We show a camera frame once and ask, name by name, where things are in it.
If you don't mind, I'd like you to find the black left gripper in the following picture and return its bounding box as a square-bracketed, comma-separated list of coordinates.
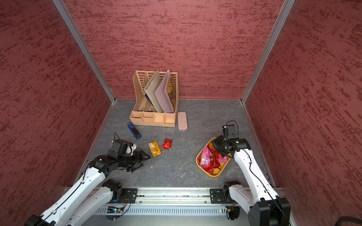
[117, 150, 151, 172]

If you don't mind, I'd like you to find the yellow tea bag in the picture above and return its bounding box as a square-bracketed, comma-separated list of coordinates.
[148, 141, 161, 157]

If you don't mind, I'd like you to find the magenta tea bag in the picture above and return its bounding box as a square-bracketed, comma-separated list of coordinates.
[199, 146, 211, 168]
[218, 156, 229, 163]

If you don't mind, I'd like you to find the red tea bag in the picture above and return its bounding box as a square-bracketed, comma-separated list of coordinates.
[196, 148, 222, 177]
[162, 138, 173, 150]

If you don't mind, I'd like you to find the yellow plastic storage box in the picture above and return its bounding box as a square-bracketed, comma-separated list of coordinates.
[196, 137, 230, 178]

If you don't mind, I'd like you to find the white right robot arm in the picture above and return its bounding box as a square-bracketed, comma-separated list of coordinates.
[212, 136, 291, 226]

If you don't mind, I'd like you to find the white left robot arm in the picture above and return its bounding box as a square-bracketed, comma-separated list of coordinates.
[25, 150, 151, 226]

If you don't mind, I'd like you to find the blue stapler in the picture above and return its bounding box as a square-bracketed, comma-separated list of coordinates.
[127, 122, 141, 139]

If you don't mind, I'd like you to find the beige plastic file organizer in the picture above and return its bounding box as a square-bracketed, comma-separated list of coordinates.
[130, 70, 179, 127]

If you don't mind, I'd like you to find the pink eraser case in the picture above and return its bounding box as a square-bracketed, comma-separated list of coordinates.
[177, 112, 188, 131]

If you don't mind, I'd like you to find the pink folder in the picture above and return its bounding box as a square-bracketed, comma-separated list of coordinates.
[155, 70, 174, 113]

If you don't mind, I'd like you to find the beige folder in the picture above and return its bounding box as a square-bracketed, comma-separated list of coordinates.
[145, 70, 164, 113]

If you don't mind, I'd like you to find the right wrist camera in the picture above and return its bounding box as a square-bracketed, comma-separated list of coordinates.
[222, 124, 239, 140]

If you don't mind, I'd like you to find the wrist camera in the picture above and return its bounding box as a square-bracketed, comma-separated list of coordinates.
[222, 124, 239, 140]
[107, 139, 137, 160]

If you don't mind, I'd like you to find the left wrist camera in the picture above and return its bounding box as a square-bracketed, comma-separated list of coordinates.
[107, 139, 137, 160]

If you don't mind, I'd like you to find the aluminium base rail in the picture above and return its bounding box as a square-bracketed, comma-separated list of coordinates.
[93, 187, 248, 220]

